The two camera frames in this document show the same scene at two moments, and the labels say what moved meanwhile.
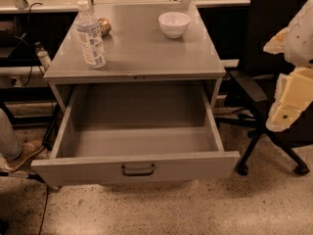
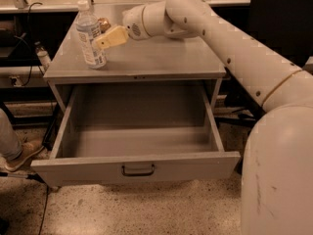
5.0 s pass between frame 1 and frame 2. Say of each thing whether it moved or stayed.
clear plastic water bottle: stayed
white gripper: moved
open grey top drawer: stayed
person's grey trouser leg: stayed
